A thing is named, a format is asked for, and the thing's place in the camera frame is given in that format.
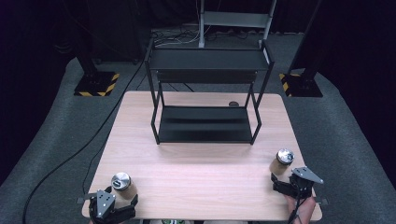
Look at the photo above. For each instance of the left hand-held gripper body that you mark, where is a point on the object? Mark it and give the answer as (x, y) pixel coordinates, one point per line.
(102, 203)

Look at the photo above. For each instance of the green patterned object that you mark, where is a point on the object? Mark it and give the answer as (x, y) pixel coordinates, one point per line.
(172, 222)

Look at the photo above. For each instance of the black stand post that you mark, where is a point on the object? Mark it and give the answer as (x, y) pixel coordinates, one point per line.
(306, 40)
(87, 59)

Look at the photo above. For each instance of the black metal two-tier rack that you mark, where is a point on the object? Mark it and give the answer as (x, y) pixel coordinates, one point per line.
(205, 124)

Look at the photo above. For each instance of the dark round table grommet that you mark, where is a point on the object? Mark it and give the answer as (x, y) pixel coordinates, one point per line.
(233, 103)

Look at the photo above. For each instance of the person's right hand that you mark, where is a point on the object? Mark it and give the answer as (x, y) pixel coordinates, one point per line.
(306, 207)

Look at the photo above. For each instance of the black yellow striped base plate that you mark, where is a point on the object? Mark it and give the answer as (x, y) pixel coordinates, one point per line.
(300, 85)
(97, 84)

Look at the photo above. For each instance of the grey metal stand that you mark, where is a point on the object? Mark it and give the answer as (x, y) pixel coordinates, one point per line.
(236, 19)

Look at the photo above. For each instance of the grey tape strip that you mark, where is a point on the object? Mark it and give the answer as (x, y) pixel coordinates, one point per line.
(320, 201)
(83, 198)

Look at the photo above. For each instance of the brown jar with silver lid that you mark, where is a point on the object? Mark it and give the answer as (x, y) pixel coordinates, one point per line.
(122, 183)
(282, 158)

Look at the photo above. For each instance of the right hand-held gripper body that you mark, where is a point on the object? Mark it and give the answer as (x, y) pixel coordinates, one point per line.
(303, 180)

